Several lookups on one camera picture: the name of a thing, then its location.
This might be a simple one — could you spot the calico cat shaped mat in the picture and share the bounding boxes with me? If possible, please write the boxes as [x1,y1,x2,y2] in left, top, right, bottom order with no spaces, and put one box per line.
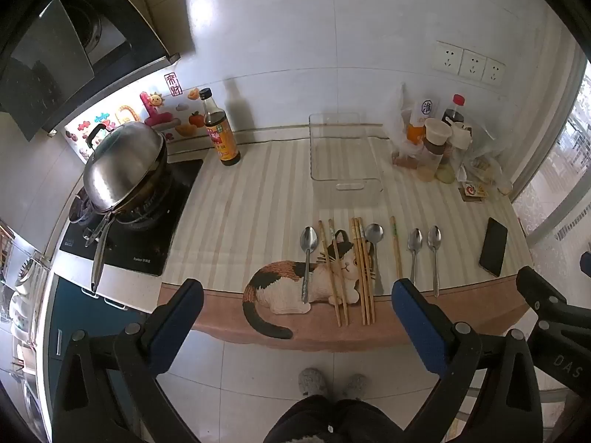
[242,230,370,339]

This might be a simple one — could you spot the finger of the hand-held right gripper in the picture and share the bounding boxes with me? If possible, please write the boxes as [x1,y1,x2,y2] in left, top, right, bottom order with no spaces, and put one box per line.
[516,266,591,330]
[526,317,591,394]

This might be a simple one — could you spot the large round steel spoon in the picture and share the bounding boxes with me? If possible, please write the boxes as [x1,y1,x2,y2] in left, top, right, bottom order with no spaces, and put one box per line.
[364,223,385,295]

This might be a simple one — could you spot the striped tablecloth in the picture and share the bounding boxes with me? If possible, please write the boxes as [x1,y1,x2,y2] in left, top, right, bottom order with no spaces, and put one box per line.
[157,136,532,347]

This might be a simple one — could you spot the white-lid spice jar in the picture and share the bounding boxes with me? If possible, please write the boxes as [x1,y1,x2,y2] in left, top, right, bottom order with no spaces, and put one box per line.
[436,122,472,184]
[418,117,453,182]

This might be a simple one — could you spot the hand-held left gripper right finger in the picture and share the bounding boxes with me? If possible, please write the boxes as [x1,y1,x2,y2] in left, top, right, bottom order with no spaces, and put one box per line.
[392,278,542,443]

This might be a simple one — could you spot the black gas stove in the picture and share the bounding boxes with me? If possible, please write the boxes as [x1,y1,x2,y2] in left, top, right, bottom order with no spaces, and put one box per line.
[59,159,205,278]

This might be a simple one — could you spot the dark bottle with red cap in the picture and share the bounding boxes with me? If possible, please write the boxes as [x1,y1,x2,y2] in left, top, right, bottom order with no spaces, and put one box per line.
[441,94,467,126]

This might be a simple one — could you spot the person's dark trousers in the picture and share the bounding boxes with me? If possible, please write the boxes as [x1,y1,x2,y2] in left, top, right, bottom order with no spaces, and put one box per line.
[265,394,407,443]

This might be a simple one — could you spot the dark sauce bottle orange label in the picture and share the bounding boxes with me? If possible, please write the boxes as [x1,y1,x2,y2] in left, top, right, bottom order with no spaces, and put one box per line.
[199,87,242,167]

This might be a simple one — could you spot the window frame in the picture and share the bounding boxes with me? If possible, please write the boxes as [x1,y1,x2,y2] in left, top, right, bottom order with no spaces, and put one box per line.
[510,55,591,287]

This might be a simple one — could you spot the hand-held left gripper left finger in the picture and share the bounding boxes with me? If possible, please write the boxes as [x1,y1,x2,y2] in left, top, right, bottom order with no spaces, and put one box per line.
[51,279,205,443]

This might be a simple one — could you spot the clear plastic tray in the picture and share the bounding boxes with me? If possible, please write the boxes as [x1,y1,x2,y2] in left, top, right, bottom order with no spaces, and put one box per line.
[308,111,384,193]

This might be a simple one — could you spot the colourful wall stickers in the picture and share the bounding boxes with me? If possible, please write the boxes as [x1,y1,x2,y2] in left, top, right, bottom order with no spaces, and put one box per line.
[65,90,208,162]

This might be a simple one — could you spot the wok with long steel handle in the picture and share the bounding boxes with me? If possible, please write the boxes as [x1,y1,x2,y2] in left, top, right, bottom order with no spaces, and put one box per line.
[83,148,171,293]

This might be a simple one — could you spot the small steel spoon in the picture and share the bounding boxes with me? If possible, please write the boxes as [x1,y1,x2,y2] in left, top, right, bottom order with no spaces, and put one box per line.
[427,226,443,298]
[407,228,424,287]

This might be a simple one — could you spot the white seasoning packet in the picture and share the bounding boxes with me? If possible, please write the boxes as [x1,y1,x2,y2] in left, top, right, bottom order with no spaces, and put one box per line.
[416,98,437,125]

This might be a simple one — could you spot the large oval steel spoon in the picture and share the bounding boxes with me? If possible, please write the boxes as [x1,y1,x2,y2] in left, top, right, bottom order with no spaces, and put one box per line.
[300,226,320,304]

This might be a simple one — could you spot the black range hood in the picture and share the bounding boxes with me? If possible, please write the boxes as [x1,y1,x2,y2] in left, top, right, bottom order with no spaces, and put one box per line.
[0,0,181,141]

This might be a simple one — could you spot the white wall socket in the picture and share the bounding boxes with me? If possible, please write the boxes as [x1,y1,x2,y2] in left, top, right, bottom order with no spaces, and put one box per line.
[458,49,487,81]
[433,41,464,75]
[481,58,506,86]

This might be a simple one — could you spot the dish rack with bowls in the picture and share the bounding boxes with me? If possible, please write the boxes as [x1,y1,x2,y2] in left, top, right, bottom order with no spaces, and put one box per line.
[0,221,51,379]

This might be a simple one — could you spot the grey slipper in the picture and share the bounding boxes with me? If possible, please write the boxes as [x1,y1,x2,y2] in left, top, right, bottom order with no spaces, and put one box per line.
[298,368,329,398]
[342,374,370,401]

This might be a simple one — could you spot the black smartphone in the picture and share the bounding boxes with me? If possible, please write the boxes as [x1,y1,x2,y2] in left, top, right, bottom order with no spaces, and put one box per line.
[479,217,509,278]

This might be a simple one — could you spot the teal kitchen cabinet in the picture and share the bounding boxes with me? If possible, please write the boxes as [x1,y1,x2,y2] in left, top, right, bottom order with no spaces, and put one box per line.
[44,272,160,379]

